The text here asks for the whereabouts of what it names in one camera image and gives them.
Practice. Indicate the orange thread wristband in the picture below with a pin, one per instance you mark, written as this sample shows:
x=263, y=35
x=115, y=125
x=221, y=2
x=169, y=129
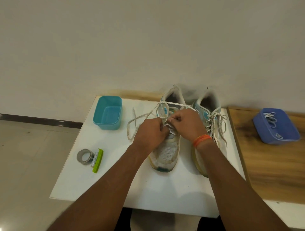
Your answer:
x=202, y=141

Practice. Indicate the blue plastic container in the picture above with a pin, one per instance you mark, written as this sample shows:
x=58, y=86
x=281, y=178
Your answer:
x=286, y=131

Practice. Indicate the green utility cutter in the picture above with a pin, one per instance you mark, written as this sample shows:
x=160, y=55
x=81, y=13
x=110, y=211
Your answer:
x=98, y=161

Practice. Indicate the worn white sneaker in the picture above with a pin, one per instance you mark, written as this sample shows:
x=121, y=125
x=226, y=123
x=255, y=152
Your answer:
x=199, y=164
x=166, y=154

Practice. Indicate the person's left hand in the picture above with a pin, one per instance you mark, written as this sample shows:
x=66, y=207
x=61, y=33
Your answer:
x=150, y=135

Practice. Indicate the person's right hand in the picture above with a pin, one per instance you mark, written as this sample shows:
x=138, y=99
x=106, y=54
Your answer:
x=190, y=126

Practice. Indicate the grey tape roll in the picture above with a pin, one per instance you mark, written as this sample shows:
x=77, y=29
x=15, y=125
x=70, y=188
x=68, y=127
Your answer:
x=84, y=162

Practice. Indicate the black trousers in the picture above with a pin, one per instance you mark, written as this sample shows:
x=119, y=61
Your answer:
x=122, y=221

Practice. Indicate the person's right forearm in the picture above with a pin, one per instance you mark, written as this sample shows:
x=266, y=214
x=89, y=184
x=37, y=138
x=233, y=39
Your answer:
x=238, y=190

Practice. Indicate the teal plastic container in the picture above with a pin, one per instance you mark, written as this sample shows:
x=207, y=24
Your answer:
x=107, y=114

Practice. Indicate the person's left forearm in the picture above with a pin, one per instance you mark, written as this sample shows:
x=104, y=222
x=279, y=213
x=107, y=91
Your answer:
x=102, y=190

